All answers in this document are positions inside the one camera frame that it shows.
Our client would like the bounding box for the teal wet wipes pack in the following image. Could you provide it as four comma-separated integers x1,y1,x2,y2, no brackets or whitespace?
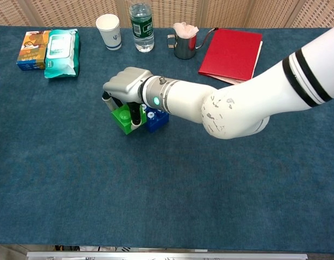
44,28,81,79

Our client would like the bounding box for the steel gooseneck pitcher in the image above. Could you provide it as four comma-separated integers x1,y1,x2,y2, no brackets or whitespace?
166,27,219,60

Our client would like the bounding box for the blue four-stud building block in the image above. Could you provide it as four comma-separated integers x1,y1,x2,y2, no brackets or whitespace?
141,104,170,133

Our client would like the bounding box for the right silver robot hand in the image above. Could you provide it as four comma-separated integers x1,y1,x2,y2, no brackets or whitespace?
101,67,153,128

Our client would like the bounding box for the orange snack box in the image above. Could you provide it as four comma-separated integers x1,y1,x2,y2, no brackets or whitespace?
16,30,52,72

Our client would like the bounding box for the clear water bottle green label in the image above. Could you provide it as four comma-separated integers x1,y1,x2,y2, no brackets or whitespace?
129,3,155,54

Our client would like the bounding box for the aluminium profile rail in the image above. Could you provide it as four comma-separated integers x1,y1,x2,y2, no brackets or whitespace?
26,251,309,260

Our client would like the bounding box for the blue felt table cloth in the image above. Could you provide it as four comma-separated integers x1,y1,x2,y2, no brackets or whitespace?
0,25,334,254

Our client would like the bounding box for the red folder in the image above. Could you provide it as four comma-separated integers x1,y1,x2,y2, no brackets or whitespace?
197,28,264,85

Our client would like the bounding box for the woven folding screen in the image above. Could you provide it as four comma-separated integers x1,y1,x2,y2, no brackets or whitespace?
0,0,334,29

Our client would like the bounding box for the green two-stud building block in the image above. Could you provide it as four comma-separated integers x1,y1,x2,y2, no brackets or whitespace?
111,104,147,135

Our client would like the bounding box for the white paper cup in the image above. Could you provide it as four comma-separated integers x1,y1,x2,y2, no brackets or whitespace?
95,14,123,51

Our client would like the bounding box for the crumpled white tissue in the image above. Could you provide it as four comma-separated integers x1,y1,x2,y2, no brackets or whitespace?
172,22,200,37

